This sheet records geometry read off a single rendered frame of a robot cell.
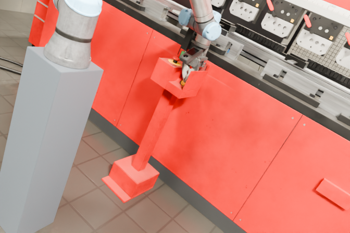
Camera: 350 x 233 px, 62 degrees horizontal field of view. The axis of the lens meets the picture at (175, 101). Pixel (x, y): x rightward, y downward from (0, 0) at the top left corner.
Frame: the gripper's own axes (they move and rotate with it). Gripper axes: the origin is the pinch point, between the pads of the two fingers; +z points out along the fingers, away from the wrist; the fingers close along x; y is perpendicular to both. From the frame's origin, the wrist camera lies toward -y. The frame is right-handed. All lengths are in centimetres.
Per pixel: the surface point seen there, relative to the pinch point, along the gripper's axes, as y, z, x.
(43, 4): 32, 29, 184
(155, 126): -4.0, 30.0, 3.8
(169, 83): -6.8, 3.0, 3.6
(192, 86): 0.7, 0.6, -5.0
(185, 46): 19.3, -9.4, 18.5
